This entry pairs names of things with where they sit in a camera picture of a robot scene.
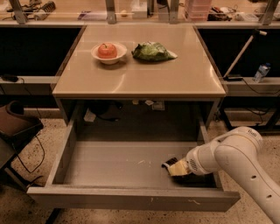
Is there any black device under stick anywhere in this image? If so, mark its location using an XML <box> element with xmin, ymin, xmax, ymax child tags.
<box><xmin>224</xmin><ymin>74</ymin><xmax>242</xmax><ymax>81</ymax></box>

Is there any black device on ledge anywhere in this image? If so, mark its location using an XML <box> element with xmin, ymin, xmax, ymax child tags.
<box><xmin>0</xmin><ymin>74</ymin><xmax>18</xmax><ymax>82</ymax></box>

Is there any open grey drawer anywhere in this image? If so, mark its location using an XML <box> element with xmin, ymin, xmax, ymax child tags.
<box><xmin>28</xmin><ymin>115</ymin><xmax>240</xmax><ymax>212</ymax></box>

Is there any clear water bottle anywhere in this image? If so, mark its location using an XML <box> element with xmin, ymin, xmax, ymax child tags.
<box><xmin>253</xmin><ymin>63</ymin><xmax>270</xmax><ymax>83</ymax></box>

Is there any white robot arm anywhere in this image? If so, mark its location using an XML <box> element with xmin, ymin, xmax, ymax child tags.
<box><xmin>163</xmin><ymin>126</ymin><xmax>280</xmax><ymax>224</ymax></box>

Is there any pink plastic container stack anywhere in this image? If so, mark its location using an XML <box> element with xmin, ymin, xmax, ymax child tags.
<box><xmin>185</xmin><ymin>0</ymin><xmax>212</xmax><ymax>21</ymax></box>

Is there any green chip bag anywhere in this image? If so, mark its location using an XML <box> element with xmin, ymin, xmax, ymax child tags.
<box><xmin>131</xmin><ymin>42</ymin><xmax>178</xmax><ymax>62</ymax></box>

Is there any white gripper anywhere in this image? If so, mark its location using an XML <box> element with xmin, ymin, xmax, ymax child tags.
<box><xmin>167</xmin><ymin>145</ymin><xmax>214</xmax><ymax>177</ymax></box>

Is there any red apple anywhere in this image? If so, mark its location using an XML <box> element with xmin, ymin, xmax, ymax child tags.
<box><xmin>97</xmin><ymin>43</ymin><xmax>117</xmax><ymax>59</ymax></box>

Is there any brown office chair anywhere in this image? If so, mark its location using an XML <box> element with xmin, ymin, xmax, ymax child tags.
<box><xmin>0</xmin><ymin>101</ymin><xmax>43</xmax><ymax>191</ymax></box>

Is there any white ceramic bowl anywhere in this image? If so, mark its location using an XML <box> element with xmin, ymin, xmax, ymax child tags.
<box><xmin>91</xmin><ymin>42</ymin><xmax>127</xmax><ymax>65</ymax></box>

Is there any beige top cabinet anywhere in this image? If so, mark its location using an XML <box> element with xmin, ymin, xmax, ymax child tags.
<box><xmin>52</xmin><ymin>23</ymin><xmax>226</xmax><ymax>121</ymax></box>

